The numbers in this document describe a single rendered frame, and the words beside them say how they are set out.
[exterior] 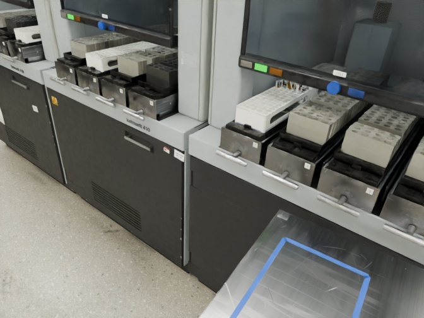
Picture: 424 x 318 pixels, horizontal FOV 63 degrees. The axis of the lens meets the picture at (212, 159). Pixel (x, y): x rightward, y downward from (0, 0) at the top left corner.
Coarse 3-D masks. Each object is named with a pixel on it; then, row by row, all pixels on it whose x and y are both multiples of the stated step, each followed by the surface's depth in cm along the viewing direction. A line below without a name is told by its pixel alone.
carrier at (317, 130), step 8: (296, 112) 92; (288, 120) 93; (296, 120) 91; (304, 120) 90; (312, 120) 88; (320, 120) 88; (288, 128) 94; (296, 128) 92; (304, 128) 91; (312, 128) 89; (320, 128) 88; (328, 128) 87; (304, 136) 92; (312, 136) 90; (320, 136) 89; (328, 136) 89
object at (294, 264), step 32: (288, 224) 64; (256, 256) 57; (288, 256) 57; (320, 256) 57; (352, 256) 58; (384, 256) 58; (224, 288) 51; (256, 288) 51; (288, 288) 52; (320, 288) 52; (352, 288) 52; (384, 288) 52; (416, 288) 53
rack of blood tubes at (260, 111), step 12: (264, 96) 104; (276, 96) 106; (288, 96) 105; (300, 96) 106; (240, 108) 96; (252, 108) 97; (264, 108) 97; (276, 108) 97; (288, 108) 107; (240, 120) 98; (252, 120) 95; (264, 120) 93; (276, 120) 99
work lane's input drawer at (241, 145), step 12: (228, 132) 98; (240, 132) 96; (252, 132) 94; (264, 132) 95; (276, 132) 98; (228, 144) 100; (240, 144) 97; (252, 144) 94; (264, 144) 94; (228, 156) 96; (240, 156) 98; (252, 156) 96
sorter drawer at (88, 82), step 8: (80, 72) 133; (88, 72) 131; (96, 72) 130; (104, 72) 130; (80, 80) 135; (88, 80) 132; (96, 80) 129; (72, 88) 133; (88, 88) 133; (96, 88) 131
